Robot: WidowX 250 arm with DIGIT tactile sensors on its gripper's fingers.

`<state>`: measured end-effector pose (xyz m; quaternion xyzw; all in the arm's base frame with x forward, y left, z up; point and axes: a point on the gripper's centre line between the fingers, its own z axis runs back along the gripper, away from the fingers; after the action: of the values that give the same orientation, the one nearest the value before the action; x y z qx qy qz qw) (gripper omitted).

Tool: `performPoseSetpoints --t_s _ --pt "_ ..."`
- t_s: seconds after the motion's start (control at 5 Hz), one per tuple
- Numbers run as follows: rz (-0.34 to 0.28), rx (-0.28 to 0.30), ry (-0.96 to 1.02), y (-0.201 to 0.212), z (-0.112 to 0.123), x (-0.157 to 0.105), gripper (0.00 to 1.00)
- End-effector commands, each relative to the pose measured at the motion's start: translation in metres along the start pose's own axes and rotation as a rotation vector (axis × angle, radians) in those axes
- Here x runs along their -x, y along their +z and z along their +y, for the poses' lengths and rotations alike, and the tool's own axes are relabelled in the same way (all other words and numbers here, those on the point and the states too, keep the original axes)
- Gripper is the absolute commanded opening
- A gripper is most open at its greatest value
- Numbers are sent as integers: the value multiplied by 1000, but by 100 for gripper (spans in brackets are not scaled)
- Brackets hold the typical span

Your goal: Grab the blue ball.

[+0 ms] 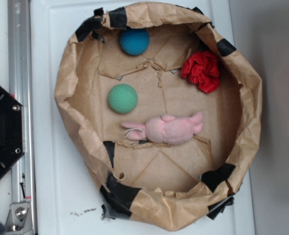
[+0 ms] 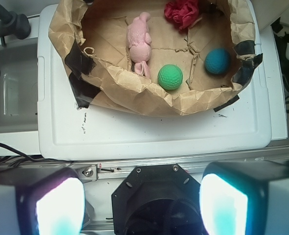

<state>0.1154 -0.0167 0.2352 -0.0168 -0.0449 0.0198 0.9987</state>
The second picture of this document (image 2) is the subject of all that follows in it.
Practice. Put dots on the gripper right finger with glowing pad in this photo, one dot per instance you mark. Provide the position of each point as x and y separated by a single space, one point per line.
245 198

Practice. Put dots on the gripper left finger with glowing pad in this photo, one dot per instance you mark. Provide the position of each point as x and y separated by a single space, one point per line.
41 201

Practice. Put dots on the green dimpled foam ball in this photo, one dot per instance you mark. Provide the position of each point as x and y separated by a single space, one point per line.
170 77

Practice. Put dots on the blue dimpled foam ball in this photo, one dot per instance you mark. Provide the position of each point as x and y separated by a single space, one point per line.
218 61

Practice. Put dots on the white plastic bin lid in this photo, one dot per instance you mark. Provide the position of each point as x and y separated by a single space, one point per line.
95 133

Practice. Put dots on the clear plastic storage bin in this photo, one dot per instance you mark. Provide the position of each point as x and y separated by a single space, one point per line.
18 87

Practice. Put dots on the brown paper bag tray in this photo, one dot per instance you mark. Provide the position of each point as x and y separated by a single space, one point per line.
91 41

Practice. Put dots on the pink plush bunny toy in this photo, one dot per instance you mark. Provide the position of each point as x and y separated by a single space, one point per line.
139 44

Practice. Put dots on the red crumpled tissue paper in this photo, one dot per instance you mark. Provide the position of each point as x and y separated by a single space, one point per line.
183 13

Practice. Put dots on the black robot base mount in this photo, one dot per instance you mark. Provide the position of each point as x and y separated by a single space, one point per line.
157 200

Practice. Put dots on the aluminium extrusion rail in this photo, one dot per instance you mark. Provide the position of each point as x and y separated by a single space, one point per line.
97 170

